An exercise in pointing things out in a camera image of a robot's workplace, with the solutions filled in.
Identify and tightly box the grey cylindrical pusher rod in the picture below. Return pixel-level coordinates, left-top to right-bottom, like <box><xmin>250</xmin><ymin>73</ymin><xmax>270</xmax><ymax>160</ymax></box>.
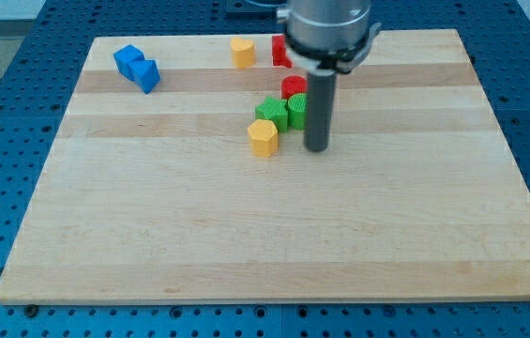
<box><xmin>304</xmin><ymin>73</ymin><xmax>337</xmax><ymax>152</ymax></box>

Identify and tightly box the yellow heart block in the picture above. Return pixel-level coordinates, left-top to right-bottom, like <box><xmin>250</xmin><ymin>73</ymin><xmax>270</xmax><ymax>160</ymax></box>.
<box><xmin>230</xmin><ymin>37</ymin><xmax>256</xmax><ymax>69</ymax></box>

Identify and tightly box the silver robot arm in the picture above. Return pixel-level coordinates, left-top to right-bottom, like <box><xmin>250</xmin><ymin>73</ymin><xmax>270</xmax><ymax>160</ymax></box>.
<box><xmin>276</xmin><ymin>0</ymin><xmax>381</xmax><ymax>152</ymax></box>

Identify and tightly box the green star block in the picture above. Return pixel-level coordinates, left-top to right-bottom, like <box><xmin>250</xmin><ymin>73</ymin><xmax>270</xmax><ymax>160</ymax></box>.
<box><xmin>255</xmin><ymin>96</ymin><xmax>289</xmax><ymax>132</ymax></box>

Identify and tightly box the red cylinder block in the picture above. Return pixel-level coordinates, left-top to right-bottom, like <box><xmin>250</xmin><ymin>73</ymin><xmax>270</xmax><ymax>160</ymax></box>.
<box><xmin>280</xmin><ymin>75</ymin><xmax>307</xmax><ymax>100</ymax></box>

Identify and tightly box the green cylinder block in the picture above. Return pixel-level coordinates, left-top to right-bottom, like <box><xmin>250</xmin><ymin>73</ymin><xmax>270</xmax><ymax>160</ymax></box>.
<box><xmin>287</xmin><ymin>93</ymin><xmax>307</xmax><ymax>131</ymax></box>

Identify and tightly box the yellow pentagon block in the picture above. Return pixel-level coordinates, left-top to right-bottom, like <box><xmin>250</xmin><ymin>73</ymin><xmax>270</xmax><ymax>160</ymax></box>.
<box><xmin>247</xmin><ymin>119</ymin><xmax>279</xmax><ymax>157</ymax></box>

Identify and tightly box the wooden board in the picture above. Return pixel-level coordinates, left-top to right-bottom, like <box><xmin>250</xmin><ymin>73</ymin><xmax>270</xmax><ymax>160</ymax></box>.
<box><xmin>0</xmin><ymin>29</ymin><xmax>530</xmax><ymax>305</ymax></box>

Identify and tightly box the blue triangle block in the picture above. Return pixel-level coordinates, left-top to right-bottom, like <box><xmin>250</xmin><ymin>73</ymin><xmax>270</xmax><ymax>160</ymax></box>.
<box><xmin>129</xmin><ymin>60</ymin><xmax>160</xmax><ymax>94</ymax></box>

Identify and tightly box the blue cube block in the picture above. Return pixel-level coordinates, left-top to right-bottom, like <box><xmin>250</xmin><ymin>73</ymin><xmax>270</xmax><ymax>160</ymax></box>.
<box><xmin>113</xmin><ymin>45</ymin><xmax>144</xmax><ymax>82</ymax></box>

